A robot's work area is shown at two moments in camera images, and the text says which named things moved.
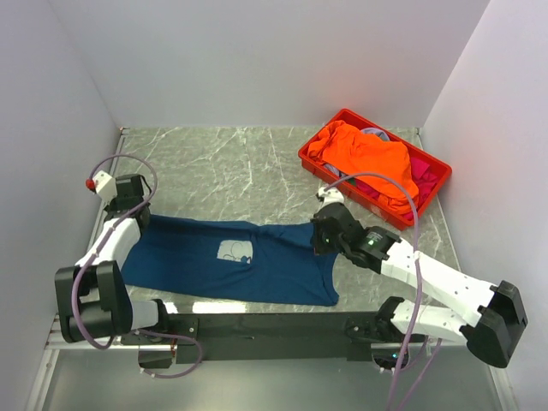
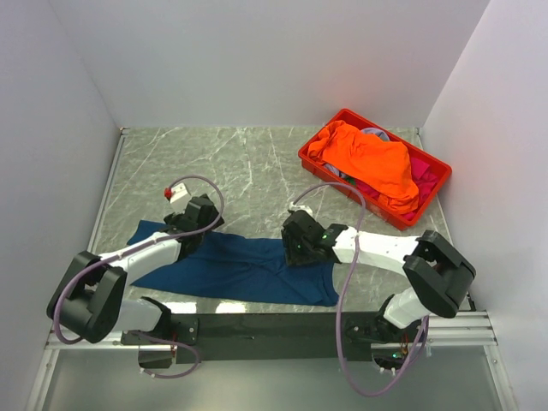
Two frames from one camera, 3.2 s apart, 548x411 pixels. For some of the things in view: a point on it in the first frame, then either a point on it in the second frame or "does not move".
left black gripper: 112,207 → 213,220
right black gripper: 318,247 → 291,255
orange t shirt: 349,149 does not move
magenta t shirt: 425,176 does not move
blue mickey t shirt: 277,263 does not move
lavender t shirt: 376,131 does not move
